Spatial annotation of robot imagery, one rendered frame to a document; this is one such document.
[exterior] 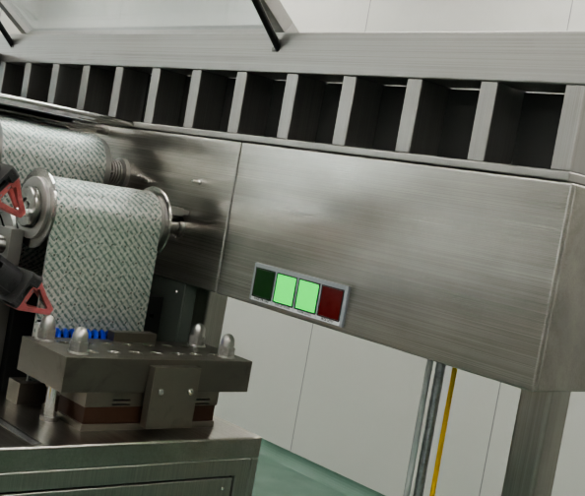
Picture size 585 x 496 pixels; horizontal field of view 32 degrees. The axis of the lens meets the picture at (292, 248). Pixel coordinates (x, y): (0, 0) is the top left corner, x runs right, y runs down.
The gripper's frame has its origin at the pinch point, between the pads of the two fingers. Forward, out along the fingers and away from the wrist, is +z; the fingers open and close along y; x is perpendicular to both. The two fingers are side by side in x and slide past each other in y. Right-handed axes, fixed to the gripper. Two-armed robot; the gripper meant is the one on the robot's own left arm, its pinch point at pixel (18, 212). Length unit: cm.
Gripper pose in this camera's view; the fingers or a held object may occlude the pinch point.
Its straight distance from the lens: 187.7
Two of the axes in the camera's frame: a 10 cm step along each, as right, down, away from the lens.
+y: 6.7, 1.9, -7.2
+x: 6.0, -7.0, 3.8
